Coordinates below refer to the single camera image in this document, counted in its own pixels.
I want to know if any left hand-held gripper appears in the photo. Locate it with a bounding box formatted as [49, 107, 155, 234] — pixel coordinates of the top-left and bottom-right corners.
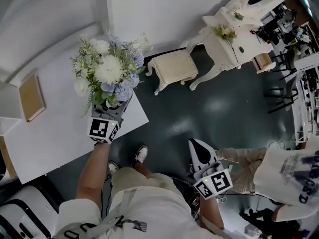
[86, 93, 133, 144]

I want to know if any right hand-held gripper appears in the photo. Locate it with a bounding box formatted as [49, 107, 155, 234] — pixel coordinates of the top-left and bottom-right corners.
[188, 138, 233, 199]

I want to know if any blue and white flowers bouquet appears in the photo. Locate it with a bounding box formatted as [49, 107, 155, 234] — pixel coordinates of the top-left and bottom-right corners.
[70, 28, 154, 119]

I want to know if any person's left forearm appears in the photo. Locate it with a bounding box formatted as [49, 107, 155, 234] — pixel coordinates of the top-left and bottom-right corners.
[76, 142, 112, 206]

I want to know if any person's right forearm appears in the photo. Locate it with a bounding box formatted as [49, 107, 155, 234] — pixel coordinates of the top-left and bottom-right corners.
[198, 195, 225, 231]

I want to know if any white desk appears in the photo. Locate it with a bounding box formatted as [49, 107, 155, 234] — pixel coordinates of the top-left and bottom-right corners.
[0, 21, 150, 185]

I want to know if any white wall-side shelf unit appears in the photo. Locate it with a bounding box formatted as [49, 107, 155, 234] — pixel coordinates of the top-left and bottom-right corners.
[0, 0, 115, 120]

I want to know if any person's right white sneaker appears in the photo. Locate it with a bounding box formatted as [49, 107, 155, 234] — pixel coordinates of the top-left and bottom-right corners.
[131, 145, 148, 169]

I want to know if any person's white sneaker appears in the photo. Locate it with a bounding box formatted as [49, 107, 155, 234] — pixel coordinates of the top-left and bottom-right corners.
[107, 160, 120, 176]
[131, 145, 148, 169]

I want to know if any person's left white sneaker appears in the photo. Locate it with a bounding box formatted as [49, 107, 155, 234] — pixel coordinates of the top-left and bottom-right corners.
[107, 160, 120, 176]

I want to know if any cream cushioned stool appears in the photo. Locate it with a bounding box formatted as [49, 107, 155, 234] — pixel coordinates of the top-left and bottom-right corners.
[145, 50, 199, 96]

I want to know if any person's light clothing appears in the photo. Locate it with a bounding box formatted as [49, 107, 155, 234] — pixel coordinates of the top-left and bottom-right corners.
[52, 167, 235, 239]

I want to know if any brown book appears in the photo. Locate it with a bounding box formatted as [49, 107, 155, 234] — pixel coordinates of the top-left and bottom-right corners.
[18, 74, 47, 123]

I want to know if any black chair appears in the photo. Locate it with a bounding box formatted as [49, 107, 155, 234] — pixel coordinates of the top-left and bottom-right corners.
[264, 87, 300, 114]
[273, 51, 299, 81]

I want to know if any wooden open drawer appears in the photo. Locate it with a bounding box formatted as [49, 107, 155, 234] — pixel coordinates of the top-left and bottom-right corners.
[251, 53, 277, 74]

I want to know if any white dressing table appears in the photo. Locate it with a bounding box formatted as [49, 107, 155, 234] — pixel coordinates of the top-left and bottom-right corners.
[185, 0, 307, 92]

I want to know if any small yellow green bouquet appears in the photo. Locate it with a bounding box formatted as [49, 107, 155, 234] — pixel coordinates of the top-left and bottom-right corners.
[211, 23, 239, 59]

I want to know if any black hair dryer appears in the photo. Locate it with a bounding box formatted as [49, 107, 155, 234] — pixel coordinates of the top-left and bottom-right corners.
[250, 26, 272, 44]

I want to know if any white black-trimmed machine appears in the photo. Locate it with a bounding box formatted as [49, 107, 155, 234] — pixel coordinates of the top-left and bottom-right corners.
[0, 183, 60, 239]

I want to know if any white wire rack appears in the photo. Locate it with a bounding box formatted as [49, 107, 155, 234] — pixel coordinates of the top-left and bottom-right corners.
[291, 66, 319, 144]

